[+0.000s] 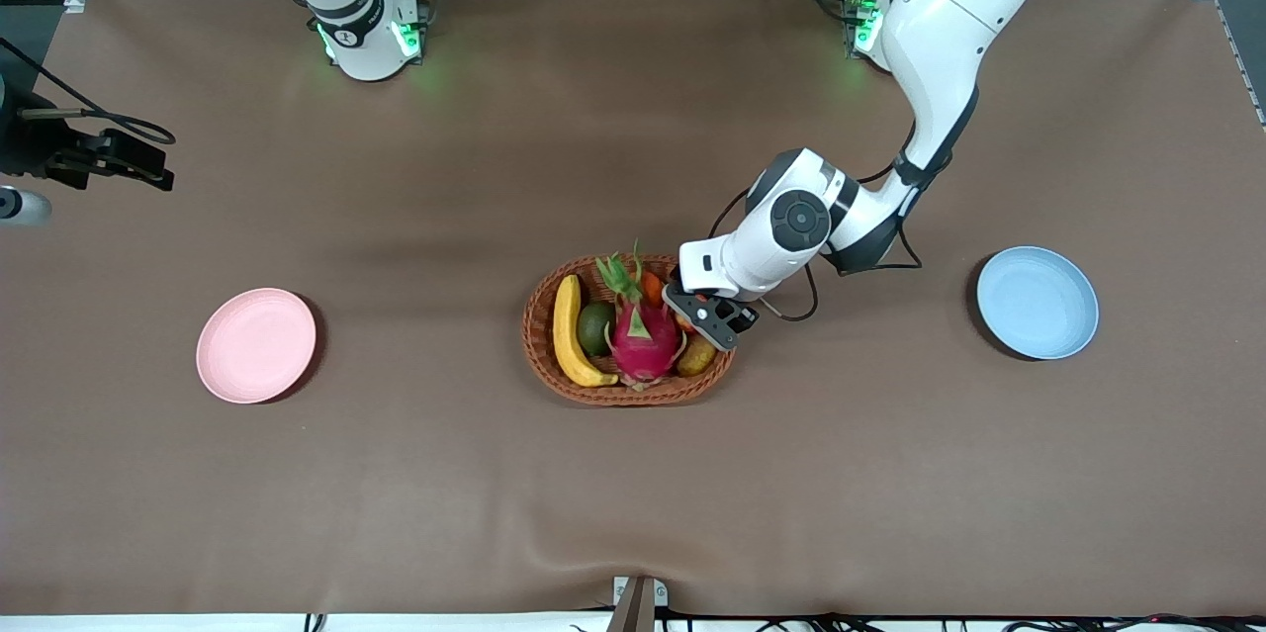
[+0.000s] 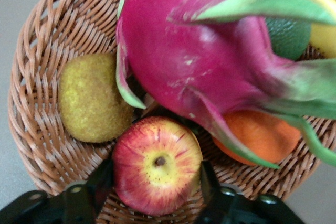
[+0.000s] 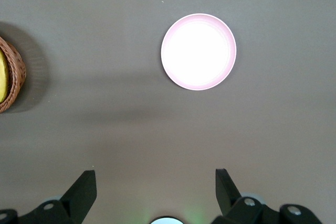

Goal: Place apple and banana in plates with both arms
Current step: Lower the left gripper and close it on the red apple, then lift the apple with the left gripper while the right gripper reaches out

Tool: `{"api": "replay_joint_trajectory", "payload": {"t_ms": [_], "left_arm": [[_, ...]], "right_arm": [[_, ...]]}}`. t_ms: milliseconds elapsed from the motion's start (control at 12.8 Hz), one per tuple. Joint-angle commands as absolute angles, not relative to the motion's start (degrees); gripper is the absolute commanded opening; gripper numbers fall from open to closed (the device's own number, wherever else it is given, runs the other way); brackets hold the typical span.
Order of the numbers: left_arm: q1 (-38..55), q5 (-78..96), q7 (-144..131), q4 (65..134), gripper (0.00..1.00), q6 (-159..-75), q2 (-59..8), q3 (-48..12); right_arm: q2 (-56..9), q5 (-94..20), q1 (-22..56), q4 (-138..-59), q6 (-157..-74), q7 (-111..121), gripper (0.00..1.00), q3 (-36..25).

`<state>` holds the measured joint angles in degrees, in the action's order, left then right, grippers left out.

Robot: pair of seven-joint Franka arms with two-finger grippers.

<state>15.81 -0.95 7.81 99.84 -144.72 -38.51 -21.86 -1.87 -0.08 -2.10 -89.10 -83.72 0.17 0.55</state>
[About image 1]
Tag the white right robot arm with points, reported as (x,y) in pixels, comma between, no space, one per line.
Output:
(356,29)

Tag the yellow banana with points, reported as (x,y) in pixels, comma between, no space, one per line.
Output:
(566,335)

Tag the brown wicker basket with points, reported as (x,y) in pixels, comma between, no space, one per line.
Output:
(554,370)

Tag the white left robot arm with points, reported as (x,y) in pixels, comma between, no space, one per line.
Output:
(940,29)

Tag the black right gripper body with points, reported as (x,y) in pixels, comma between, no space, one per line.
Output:
(28,139)

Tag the brown table cloth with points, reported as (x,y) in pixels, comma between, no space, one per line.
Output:
(396,474)

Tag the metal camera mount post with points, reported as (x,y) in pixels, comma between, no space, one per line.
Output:
(633,607)

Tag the pink round plate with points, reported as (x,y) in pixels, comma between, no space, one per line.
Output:
(255,345)

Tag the green avocado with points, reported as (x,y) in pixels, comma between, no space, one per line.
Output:
(593,327)

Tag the pink dragon fruit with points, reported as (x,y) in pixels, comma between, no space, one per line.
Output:
(643,340)

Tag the brown yellow kiwi fruit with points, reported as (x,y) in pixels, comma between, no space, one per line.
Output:
(696,357)

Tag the blue round plate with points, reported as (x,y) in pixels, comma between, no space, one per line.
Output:
(1037,304)

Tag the small orange fruit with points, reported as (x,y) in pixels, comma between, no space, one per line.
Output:
(653,291)

